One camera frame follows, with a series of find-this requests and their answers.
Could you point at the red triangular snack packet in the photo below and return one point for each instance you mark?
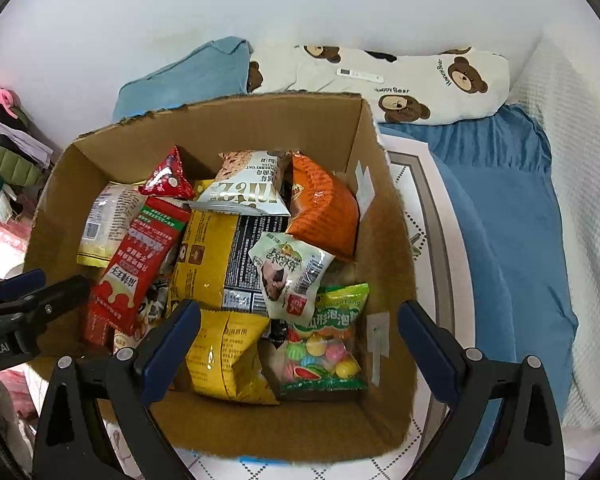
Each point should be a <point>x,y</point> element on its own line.
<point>167,175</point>

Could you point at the pink plush item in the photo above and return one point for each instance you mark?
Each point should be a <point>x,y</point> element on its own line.
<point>0,94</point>

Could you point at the white remote control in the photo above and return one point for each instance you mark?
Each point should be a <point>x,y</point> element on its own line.
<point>360,75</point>

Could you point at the white quilted mattress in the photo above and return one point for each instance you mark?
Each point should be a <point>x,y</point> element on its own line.
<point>415,195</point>

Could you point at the yellow and black snack bag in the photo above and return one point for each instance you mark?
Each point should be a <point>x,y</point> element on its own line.
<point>205,255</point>

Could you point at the brown cardboard box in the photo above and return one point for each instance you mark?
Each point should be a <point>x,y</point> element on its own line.
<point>330,420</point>

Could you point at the clear yellow-edged snack packet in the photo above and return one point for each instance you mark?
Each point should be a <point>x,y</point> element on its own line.
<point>105,220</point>

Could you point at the yellow chip bag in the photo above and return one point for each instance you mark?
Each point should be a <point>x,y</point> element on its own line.
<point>225,360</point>

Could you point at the blue bed sheet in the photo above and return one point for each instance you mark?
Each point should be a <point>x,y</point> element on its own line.
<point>505,235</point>

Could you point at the white and green snack packet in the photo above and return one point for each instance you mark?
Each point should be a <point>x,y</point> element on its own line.
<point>285,280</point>

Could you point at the pillow with blue towel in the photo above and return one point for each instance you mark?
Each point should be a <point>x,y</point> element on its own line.
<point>190,80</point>

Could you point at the white oat bar packet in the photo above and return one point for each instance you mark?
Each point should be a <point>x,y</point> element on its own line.
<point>240,190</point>

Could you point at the folded light clothing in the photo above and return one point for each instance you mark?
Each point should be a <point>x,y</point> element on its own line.
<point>17,137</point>

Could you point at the orange snack packet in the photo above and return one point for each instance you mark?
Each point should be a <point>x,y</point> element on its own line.
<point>320,210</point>

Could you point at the white knitted blanket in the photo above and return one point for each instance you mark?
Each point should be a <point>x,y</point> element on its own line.
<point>580,160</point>

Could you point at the cream bear print pillow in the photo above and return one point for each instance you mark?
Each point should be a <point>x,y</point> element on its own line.
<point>410,70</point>

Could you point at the long red snack packet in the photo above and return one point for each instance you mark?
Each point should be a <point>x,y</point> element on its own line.
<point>135,265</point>

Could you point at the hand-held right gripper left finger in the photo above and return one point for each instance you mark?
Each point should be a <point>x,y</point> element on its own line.
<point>172,345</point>

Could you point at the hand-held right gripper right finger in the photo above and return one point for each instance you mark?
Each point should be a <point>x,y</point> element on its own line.
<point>425,345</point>

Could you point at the green candy bag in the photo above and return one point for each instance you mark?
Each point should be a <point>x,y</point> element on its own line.
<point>325,355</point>

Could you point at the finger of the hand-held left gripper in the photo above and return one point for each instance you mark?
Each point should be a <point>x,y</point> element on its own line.
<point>60,295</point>
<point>22,280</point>

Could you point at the green quilted jacket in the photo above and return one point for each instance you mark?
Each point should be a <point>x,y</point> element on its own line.
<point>10,160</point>

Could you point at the pink plastic bag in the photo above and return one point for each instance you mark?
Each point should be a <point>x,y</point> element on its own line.
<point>5,240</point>

